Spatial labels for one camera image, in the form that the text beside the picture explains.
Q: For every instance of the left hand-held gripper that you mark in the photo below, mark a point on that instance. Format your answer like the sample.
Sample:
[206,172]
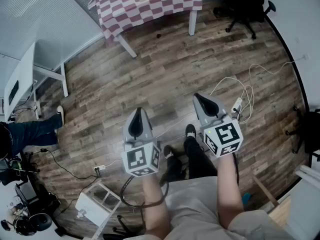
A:
[135,159]

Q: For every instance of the person's shoe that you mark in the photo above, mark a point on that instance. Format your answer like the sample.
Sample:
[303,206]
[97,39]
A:
[60,115]
[168,152]
[190,130]

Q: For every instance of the person's right shoe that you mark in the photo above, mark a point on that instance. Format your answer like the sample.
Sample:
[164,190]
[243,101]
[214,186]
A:
[190,130]

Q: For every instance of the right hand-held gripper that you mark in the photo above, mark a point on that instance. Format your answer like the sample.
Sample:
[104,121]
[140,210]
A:
[225,134]

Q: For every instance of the black equipment stand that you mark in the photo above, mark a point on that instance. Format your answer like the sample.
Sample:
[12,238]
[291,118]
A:
[22,181]

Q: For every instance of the white table with black edge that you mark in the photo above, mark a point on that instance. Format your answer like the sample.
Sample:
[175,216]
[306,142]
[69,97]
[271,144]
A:
[300,21]

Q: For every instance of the person's left leg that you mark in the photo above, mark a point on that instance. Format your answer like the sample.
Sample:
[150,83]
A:
[173,169]

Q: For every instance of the person's right leg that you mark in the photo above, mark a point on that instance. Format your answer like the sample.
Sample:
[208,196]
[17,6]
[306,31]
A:
[197,156]

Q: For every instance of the black chair base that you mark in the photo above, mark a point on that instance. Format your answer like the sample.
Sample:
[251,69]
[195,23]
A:
[125,230]

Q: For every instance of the person's left forearm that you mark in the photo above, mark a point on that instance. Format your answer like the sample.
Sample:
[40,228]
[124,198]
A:
[155,209]

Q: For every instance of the small blue object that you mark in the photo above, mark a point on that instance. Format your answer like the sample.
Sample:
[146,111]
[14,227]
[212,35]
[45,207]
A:
[246,197]

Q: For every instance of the white cabinet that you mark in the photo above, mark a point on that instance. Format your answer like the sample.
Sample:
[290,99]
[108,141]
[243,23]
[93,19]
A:
[306,204]

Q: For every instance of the person's beige shirt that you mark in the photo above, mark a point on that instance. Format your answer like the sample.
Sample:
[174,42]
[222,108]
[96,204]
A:
[195,209]

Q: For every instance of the small dark floor object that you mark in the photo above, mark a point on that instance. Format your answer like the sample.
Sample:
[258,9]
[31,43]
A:
[158,36]

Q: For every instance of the person's right forearm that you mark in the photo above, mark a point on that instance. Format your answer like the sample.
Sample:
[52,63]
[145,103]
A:
[228,191]

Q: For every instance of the white table with checkered cloth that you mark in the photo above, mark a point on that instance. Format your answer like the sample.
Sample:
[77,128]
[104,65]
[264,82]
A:
[192,21]

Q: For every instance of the black office chair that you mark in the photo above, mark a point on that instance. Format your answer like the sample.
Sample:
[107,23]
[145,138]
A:
[311,134]
[240,6]

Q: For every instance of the black keyboard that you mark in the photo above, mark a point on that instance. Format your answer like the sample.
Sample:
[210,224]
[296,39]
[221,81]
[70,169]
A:
[13,92]

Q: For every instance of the black chair armrest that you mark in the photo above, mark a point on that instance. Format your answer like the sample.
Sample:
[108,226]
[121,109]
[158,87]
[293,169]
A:
[271,6]

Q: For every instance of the person's left shoe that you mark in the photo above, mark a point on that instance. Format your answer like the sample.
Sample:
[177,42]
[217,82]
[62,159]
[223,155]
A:
[168,152]

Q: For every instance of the person's leg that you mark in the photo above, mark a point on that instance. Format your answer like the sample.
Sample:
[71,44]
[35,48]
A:
[197,156]
[173,169]

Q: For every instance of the black headphones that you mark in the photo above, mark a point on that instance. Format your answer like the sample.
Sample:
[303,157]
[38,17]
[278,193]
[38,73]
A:
[33,224]

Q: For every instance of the wooden plank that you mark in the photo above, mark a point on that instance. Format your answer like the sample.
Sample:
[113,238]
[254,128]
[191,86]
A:
[265,190]

